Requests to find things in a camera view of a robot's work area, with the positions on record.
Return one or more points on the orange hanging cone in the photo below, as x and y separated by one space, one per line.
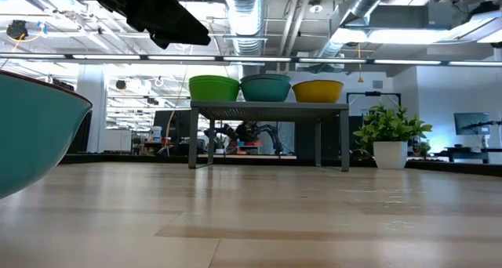
360 79

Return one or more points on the small green plant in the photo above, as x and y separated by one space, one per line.
423 147

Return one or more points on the white plant pot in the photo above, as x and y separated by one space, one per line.
388 154

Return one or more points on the round security camera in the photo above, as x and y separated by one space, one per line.
121 84

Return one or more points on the grey computer monitor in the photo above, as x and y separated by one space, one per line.
470 123

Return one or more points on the white plastic container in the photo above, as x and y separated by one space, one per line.
157 135

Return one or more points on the grey metal table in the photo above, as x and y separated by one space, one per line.
270 105

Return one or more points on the green leafy plant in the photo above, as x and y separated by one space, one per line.
386 125

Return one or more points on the black desk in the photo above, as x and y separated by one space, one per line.
470 149

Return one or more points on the black computer monitor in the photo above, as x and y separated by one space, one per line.
172 123

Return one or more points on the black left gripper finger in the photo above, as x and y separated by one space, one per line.
184 33

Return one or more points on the black ceiling-mounted device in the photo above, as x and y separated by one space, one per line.
17 29

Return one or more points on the black wall-mounted frame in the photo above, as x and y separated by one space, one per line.
372 93

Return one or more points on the person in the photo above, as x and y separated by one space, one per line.
245 132

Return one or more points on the black table frame rail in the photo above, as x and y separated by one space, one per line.
110 158

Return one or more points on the yellow floral patterned bowl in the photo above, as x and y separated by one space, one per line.
317 91

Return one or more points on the white building pillar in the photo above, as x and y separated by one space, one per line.
92 115

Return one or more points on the silver ventilation duct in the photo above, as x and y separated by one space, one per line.
366 1
245 17

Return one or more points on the black background robot arm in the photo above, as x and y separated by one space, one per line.
225 131
270 131

